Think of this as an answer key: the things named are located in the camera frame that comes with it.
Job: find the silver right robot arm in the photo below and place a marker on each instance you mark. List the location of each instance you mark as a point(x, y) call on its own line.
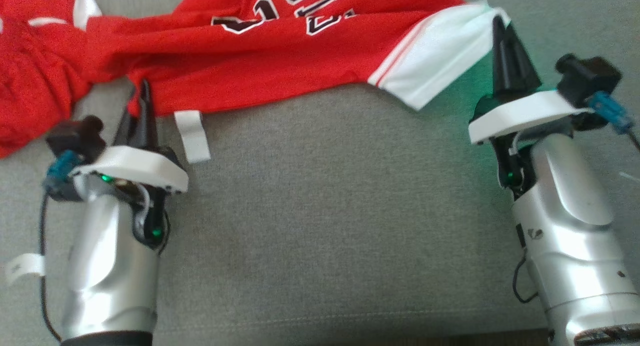
point(570, 236)

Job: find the red and white sports jersey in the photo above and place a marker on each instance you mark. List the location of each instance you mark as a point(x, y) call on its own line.
point(260, 56)

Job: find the grey fabric sofa chaise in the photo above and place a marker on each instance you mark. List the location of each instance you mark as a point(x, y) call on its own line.
point(325, 211)

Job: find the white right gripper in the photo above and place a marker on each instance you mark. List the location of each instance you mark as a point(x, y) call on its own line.
point(525, 108)

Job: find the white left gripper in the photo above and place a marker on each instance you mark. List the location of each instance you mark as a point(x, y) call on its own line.
point(140, 166)

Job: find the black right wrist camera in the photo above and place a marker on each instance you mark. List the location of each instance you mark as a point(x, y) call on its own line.
point(590, 76)

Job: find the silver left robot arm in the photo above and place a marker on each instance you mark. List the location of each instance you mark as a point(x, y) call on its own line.
point(110, 276)

